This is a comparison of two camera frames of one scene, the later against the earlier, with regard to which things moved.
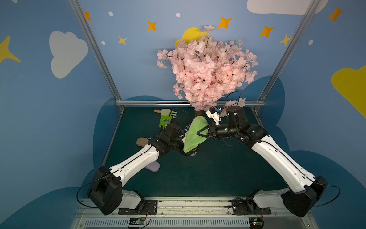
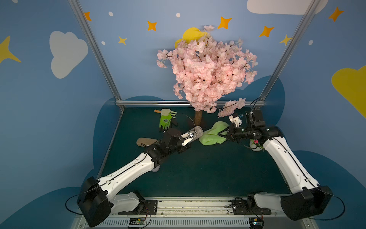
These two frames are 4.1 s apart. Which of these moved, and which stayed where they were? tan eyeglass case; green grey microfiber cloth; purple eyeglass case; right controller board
Moved: green grey microfiber cloth
Stayed: purple eyeglass case; right controller board; tan eyeglass case
